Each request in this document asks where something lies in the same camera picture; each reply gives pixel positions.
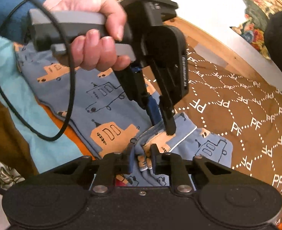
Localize orange and teal bedsheet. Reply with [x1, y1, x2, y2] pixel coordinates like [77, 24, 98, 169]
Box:
[0, 37, 91, 173]

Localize brown PF patterned blanket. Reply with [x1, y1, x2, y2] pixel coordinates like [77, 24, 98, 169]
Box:
[42, 0, 282, 221]

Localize wooden bed frame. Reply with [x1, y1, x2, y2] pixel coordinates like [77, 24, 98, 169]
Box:
[165, 17, 282, 90]

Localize person's left hand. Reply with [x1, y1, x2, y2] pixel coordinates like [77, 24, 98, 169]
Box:
[42, 0, 132, 72]

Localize colourful landscape wall poster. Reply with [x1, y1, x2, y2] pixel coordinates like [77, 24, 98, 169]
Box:
[231, 0, 282, 60]

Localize blue patterned pajama pants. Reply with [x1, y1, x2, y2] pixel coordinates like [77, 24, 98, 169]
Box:
[15, 41, 234, 187]

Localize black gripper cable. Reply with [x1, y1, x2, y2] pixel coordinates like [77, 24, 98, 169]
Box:
[0, 0, 76, 142]

